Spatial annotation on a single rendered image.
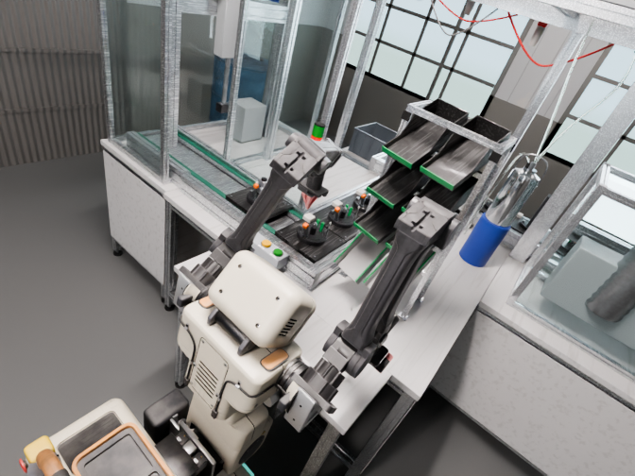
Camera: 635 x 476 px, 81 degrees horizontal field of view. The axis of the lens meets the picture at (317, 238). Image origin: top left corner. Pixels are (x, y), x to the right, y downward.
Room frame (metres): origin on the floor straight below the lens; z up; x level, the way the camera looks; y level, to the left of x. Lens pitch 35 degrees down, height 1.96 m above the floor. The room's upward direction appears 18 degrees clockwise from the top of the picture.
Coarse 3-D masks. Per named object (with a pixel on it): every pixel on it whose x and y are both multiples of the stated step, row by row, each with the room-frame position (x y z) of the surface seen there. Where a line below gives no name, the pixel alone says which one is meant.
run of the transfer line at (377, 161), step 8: (376, 160) 2.59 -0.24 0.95; (384, 160) 2.71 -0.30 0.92; (368, 168) 2.60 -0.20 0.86; (376, 168) 2.58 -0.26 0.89; (480, 216) 2.21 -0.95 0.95; (472, 224) 2.21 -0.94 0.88; (512, 232) 2.11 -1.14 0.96; (504, 240) 2.12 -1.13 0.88; (512, 240) 2.10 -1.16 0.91; (512, 248) 2.08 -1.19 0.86; (536, 248) 2.04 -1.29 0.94; (528, 256) 2.04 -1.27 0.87
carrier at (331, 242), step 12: (312, 216) 1.53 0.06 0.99; (288, 228) 1.41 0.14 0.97; (300, 228) 1.40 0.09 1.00; (312, 228) 1.39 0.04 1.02; (324, 228) 1.50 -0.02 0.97; (288, 240) 1.32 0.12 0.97; (300, 240) 1.34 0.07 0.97; (312, 240) 1.35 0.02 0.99; (324, 240) 1.37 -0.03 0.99; (336, 240) 1.43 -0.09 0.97; (300, 252) 1.27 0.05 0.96; (312, 252) 1.28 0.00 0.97; (324, 252) 1.31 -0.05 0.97
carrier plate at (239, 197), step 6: (252, 186) 1.67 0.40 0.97; (234, 192) 1.56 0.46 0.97; (240, 192) 1.58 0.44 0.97; (246, 192) 1.59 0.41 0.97; (228, 198) 1.50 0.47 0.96; (234, 198) 1.50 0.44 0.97; (240, 198) 1.52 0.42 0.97; (246, 198) 1.53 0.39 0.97; (234, 204) 1.48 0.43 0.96; (240, 204) 1.47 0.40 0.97; (246, 204) 1.49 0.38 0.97; (282, 204) 1.59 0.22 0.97; (288, 204) 1.60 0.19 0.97; (246, 210) 1.44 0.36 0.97; (276, 210) 1.52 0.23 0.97; (282, 210) 1.54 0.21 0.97; (288, 210) 1.58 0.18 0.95; (270, 216) 1.46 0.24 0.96
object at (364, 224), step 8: (376, 200) 1.32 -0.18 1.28; (408, 200) 1.39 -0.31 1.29; (376, 208) 1.33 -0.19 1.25; (384, 208) 1.34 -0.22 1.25; (400, 208) 1.35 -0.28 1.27; (360, 216) 1.27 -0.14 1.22; (368, 216) 1.29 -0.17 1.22; (376, 216) 1.30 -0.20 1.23; (384, 216) 1.30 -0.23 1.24; (392, 216) 1.30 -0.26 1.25; (360, 224) 1.25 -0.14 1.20; (368, 224) 1.26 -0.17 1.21; (376, 224) 1.26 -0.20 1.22; (384, 224) 1.26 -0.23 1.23; (392, 224) 1.27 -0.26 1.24; (368, 232) 1.20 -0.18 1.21; (376, 232) 1.22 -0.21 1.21; (384, 232) 1.22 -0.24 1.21; (376, 240) 1.17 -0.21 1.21
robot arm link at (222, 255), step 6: (222, 246) 0.79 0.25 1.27; (228, 246) 0.80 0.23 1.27; (216, 252) 0.77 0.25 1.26; (222, 252) 0.78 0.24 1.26; (228, 252) 0.79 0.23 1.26; (234, 252) 0.79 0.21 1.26; (216, 258) 0.76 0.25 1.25; (222, 258) 0.77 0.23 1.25; (228, 258) 0.77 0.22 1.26; (222, 264) 0.75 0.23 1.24
